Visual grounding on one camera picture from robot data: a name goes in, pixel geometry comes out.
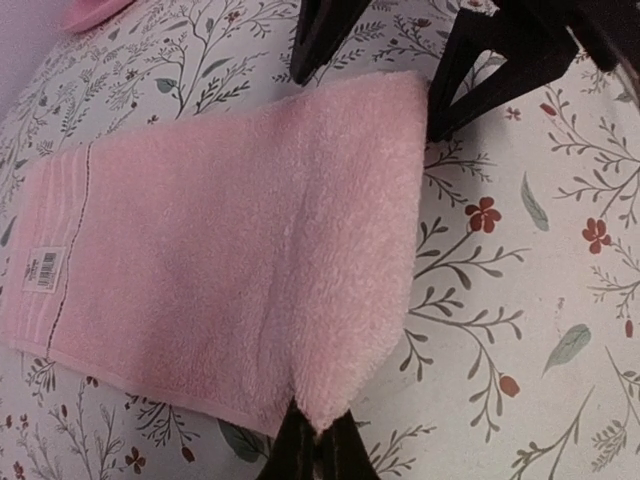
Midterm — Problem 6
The pink towel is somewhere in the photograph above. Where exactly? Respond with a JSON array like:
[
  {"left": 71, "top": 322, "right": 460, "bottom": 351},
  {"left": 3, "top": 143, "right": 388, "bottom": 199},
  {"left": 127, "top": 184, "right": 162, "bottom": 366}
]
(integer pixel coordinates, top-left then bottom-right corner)
[{"left": 1, "top": 72, "right": 427, "bottom": 434}]

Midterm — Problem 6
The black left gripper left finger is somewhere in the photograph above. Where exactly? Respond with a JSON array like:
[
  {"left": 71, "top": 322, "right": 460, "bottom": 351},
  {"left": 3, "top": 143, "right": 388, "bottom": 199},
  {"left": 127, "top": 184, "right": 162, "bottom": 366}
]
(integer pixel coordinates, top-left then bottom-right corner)
[{"left": 257, "top": 398, "right": 316, "bottom": 480}]

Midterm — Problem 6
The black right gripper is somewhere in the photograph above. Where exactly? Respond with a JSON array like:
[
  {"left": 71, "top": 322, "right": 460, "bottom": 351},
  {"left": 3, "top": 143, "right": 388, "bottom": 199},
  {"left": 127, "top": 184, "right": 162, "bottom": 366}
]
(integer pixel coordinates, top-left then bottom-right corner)
[{"left": 427, "top": 1, "right": 639, "bottom": 142}]

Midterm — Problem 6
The pink plate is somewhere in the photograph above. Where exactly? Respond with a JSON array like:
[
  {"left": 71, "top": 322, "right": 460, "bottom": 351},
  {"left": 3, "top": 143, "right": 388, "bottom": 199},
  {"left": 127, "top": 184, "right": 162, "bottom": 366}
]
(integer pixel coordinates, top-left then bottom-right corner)
[{"left": 61, "top": 0, "right": 134, "bottom": 33}]

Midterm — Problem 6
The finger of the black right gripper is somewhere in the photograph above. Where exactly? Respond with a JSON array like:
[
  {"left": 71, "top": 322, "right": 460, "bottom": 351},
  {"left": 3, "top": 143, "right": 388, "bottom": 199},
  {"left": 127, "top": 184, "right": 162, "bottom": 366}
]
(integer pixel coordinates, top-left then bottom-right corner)
[{"left": 289, "top": 0, "right": 372, "bottom": 85}]

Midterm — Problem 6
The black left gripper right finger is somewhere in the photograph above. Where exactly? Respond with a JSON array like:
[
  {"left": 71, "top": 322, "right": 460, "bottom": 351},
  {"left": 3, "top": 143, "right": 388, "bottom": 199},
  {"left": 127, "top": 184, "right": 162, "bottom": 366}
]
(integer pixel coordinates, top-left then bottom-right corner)
[{"left": 314, "top": 411, "right": 380, "bottom": 480}]

